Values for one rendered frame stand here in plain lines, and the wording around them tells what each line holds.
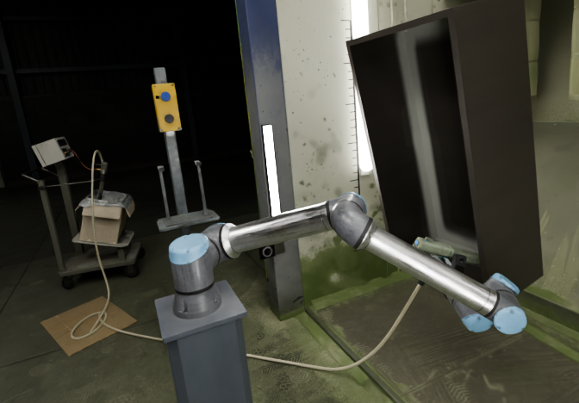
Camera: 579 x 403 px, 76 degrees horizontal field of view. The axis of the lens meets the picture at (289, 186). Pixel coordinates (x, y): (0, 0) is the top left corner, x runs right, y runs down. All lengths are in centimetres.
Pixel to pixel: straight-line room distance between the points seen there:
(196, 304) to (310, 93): 140
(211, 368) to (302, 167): 127
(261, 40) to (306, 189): 91
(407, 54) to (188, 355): 168
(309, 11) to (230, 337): 178
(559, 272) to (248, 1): 230
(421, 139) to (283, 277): 119
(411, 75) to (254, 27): 88
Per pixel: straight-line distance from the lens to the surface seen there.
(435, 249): 167
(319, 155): 233
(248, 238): 148
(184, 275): 143
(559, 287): 261
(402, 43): 204
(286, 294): 249
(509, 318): 133
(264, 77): 218
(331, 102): 236
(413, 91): 208
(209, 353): 152
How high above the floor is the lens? 139
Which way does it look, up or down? 13 degrees down
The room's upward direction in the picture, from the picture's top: 5 degrees counter-clockwise
